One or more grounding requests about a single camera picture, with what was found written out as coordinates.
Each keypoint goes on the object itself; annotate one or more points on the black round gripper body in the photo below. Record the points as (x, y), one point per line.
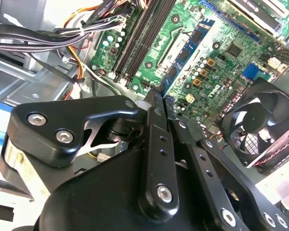
(98, 197)

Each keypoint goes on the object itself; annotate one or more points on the blue RAM stick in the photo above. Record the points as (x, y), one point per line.
(184, 54)

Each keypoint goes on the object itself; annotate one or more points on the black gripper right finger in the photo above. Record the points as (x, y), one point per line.
(207, 168)

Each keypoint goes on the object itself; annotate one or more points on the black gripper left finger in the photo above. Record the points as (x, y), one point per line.
(159, 156)

